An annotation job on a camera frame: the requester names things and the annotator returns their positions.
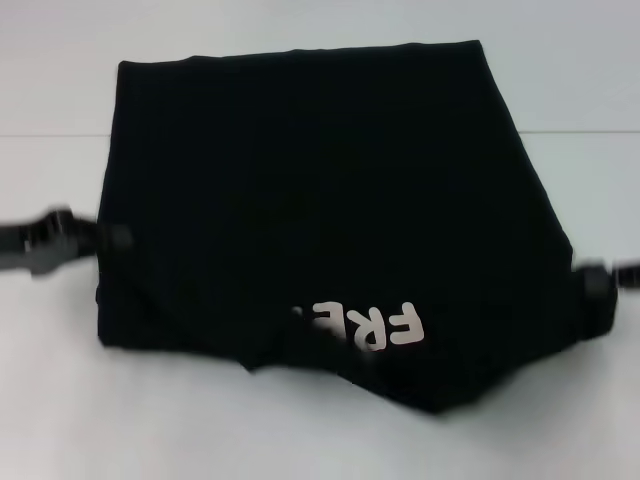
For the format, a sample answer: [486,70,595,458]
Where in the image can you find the black T-shirt with FREE print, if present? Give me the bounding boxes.
[94,42,621,416]

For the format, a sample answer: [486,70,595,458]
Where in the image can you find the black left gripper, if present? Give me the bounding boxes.
[0,207,134,279]

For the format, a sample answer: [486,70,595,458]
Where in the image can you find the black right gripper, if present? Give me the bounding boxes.
[572,259,640,301]

